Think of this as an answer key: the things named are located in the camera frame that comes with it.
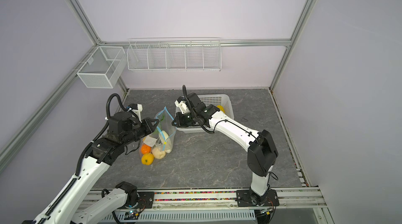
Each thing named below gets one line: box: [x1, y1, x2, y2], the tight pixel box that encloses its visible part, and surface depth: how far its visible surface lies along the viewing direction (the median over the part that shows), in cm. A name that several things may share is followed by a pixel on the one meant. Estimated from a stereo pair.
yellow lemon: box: [140, 152, 155, 166], surface depth 84 cm
